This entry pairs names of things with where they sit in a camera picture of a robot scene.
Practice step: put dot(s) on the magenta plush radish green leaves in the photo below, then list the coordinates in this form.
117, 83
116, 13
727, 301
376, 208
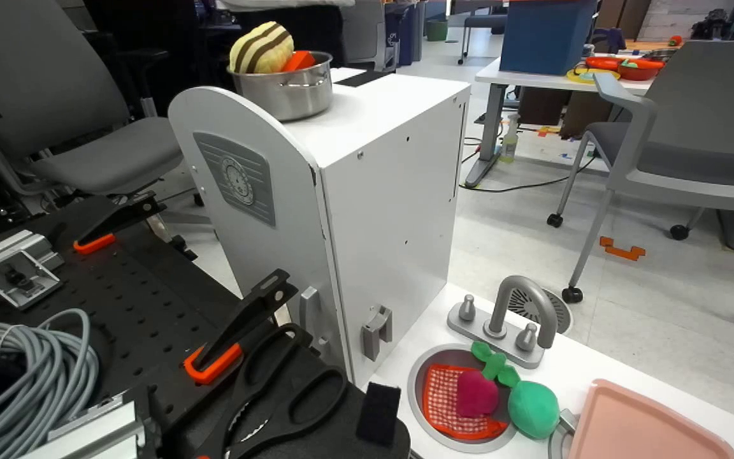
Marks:
478, 397

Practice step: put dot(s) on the aluminium rail with bracket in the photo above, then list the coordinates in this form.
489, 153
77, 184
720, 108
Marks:
1, 263

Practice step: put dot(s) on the white toy fridge cabinet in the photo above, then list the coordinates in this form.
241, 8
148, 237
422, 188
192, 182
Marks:
376, 213

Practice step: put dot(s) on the black foam block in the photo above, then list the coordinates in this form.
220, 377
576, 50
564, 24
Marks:
378, 413

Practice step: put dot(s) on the grey padded office chair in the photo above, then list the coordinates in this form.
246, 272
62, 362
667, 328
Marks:
43, 92

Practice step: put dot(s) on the clear spray bottle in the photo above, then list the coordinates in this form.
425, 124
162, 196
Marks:
511, 139

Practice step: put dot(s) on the round silver sink basin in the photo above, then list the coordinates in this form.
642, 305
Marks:
416, 377

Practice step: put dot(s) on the orange sink strainer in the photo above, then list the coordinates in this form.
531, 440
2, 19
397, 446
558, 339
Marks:
441, 398

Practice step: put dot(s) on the brown cardboard box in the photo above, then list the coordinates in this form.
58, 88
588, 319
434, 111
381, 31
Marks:
553, 106

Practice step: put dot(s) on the black clamp orange grip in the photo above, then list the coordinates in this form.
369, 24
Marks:
116, 222
241, 328

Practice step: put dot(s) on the silver metal pot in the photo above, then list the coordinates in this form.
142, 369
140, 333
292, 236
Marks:
285, 92

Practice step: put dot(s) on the green plush ball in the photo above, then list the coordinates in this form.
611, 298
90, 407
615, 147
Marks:
532, 408

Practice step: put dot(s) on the yellow brown-striped plush toy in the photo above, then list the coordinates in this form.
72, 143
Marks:
260, 47

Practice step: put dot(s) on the pink plastic tray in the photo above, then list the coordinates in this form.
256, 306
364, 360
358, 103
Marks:
637, 425

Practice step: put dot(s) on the white toy sink counter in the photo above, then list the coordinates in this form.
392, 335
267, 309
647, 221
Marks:
591, 366

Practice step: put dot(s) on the orange tray on desk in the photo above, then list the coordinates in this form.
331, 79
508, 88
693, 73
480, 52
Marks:
624, 65

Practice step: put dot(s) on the orange red toy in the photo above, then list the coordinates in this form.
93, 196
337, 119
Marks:
300, 60

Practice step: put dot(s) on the white desk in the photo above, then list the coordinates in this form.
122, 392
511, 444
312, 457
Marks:
503, 79

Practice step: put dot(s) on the blue storage bin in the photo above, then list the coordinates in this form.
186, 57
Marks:
546, 40

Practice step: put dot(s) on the grey plastic wheeled chair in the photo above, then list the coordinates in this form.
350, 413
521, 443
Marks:
699, 129

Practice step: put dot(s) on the grey toy faucet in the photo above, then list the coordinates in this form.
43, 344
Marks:
515, 319

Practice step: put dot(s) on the black perforated board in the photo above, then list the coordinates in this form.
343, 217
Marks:
145, 297

